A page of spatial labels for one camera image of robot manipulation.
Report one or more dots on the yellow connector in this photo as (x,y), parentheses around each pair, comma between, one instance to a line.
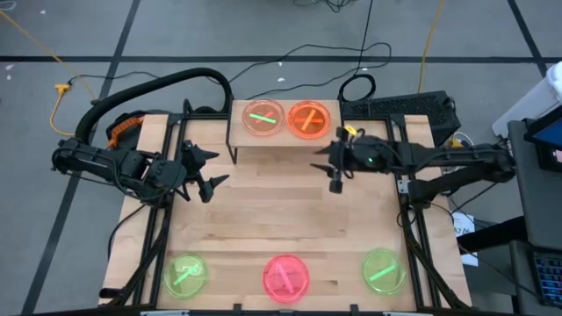
(456,143)

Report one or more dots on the black aluminium table frame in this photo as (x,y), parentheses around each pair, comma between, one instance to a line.
(167,127)
(392,127)

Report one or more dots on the black backlit keyboard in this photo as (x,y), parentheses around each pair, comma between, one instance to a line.
(549,276)

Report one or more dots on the white paper sheet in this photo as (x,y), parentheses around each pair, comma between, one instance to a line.
(463,224)

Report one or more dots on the yellow tag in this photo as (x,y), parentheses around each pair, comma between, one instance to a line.
(350,129)

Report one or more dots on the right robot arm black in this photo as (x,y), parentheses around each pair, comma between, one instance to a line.
(461,155)

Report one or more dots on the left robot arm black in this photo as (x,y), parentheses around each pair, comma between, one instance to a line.
(101,160)

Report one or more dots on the silver metal bracket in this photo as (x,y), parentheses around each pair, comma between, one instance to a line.
(403,185)

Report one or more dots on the grey desk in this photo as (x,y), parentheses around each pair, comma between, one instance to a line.
(538,210)

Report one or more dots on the black monitor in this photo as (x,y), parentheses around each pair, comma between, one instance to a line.
(549,131)

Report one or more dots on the orange translucent plastic plate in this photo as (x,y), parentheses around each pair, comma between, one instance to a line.
(309,116)

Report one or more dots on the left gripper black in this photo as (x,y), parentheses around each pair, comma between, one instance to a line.
(193,169)

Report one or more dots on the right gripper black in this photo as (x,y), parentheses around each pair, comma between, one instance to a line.
(347,153)

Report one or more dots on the wooden shelf with black frame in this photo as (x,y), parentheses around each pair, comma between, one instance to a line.
(281,141)

